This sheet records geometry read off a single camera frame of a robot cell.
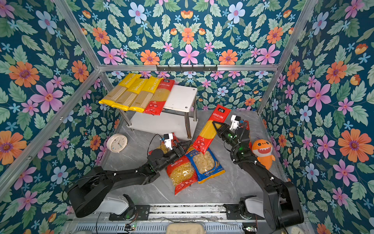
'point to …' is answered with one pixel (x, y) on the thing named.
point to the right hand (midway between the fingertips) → (213, 122)
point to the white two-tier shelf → (177, 117)
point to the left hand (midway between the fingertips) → (191, 142)
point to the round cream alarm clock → (117, 143)
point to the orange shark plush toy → (262, 149)
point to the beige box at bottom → (185, 228)
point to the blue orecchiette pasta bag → (206, 166)
